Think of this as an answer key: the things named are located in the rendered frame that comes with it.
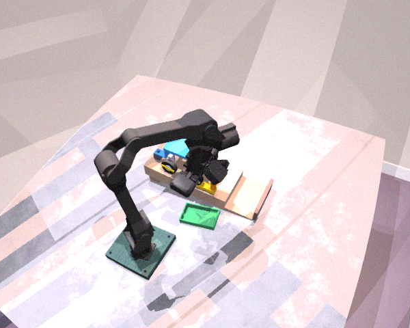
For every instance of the tan wooden ramp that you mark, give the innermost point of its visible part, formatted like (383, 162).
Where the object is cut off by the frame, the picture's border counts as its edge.
(236, 194)

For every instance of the yellow wheel chock with orange handle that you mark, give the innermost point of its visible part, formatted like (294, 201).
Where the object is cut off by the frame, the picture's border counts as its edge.
(207, 187)

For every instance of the small blue trolley with black wheels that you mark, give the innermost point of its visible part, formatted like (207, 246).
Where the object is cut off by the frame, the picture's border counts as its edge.
(172, 148)

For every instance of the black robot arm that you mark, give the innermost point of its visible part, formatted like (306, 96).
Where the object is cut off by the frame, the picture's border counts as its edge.
(202, 134)

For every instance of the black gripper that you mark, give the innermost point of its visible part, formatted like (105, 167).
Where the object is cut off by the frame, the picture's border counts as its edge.
(185, 182)

